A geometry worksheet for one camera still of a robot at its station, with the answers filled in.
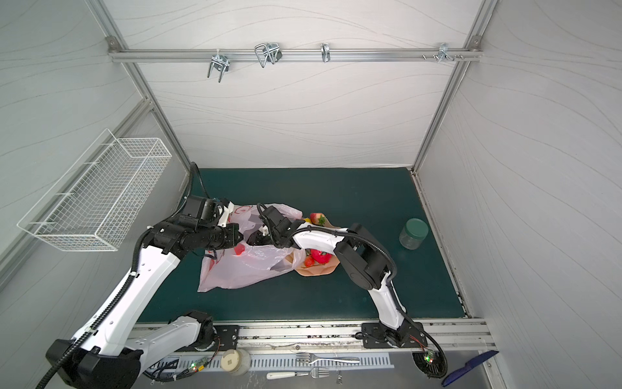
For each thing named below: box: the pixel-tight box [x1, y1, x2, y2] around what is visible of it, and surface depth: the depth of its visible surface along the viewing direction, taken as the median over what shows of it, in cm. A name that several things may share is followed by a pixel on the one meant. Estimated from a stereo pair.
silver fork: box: [296, 352, 361, 365], surface depth 72 cm
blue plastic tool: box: [441, 350, 500, 388], surface depth 70 cm
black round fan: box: [411, 349, 448, 379], surface depth 73 cm
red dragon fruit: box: [310, 248, 333, 265], surface depth 87 cm
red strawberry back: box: [309, 212, 327, 227], surface depth 92 cm
